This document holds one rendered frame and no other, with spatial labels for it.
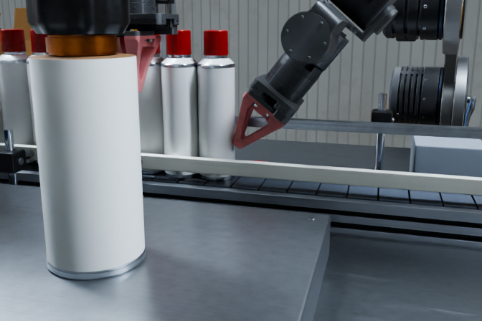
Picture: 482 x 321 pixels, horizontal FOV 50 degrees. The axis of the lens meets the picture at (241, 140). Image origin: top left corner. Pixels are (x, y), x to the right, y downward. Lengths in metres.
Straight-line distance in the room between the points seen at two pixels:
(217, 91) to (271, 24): 2.79
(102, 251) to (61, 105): 0.13
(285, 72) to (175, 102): 0.16
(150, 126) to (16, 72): 0.22
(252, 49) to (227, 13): 0.30
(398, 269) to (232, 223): 0.19
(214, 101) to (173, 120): 0.07
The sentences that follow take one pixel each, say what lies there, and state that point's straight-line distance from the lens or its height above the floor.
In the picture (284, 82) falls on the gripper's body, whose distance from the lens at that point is 0.66.
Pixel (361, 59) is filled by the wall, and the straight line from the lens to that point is 3.32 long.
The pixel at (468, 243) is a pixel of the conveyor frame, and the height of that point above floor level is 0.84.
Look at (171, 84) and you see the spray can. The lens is 0.70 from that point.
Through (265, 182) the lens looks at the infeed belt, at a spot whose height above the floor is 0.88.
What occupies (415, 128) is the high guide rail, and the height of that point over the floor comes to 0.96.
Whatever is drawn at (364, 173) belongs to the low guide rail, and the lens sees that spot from 0.66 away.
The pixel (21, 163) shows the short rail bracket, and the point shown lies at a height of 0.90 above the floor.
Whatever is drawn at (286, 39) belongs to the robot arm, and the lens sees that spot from 0.59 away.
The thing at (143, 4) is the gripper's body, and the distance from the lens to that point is 0.66.
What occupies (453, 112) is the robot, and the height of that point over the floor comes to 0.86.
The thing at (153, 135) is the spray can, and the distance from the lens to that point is 0.74.
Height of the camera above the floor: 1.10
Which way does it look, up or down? 13 degrees down
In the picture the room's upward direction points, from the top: straight up
